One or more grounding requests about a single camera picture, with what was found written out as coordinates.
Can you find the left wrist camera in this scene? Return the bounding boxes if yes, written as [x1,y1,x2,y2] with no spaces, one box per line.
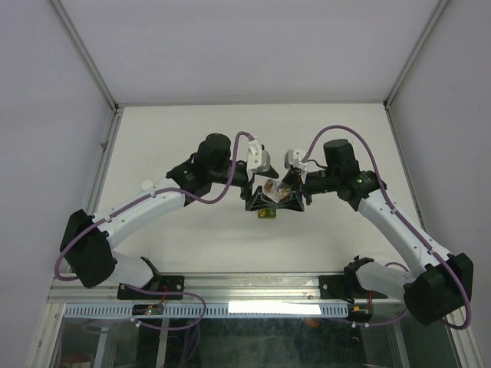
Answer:
[246,139,271,175]

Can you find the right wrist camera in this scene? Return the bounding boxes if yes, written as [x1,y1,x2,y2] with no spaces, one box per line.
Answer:
[284,149,307,171]

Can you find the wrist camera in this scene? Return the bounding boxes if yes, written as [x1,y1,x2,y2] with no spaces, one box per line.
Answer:
[246,139,271,175]
[284,149,307,171]

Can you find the white slotted cable duct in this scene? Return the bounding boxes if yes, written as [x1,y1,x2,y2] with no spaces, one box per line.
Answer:
[64,301,348,320]

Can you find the green pill box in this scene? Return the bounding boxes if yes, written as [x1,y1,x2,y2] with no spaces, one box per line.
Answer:
[258,208,277,219]

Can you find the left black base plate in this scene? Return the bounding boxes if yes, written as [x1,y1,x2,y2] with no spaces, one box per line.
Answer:
[117,274,185,301]

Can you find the clear bottle orange pills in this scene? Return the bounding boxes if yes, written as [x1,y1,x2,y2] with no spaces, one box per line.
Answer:
[262,179,292,203]

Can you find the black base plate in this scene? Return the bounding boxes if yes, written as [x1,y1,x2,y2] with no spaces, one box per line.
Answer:
[318,274,388,304]
[117,274,185,301]

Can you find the aluminium mounting rail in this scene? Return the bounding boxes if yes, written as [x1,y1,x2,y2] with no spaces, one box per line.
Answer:
[48,271,461,306]

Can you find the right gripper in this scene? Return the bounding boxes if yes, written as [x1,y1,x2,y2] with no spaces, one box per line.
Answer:
[274,169,339,212]

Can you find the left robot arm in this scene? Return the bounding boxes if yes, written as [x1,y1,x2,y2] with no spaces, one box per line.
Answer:
[54,132,279,298]

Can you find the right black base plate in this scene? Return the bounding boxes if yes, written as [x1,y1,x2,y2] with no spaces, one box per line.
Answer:
[318,274,388,304]

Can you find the white cap pill bottle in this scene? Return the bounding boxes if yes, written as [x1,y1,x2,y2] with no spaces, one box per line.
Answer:
[141,180,154,191]

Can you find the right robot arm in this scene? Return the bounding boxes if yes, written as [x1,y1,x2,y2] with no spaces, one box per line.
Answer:
[284,139,473,326]

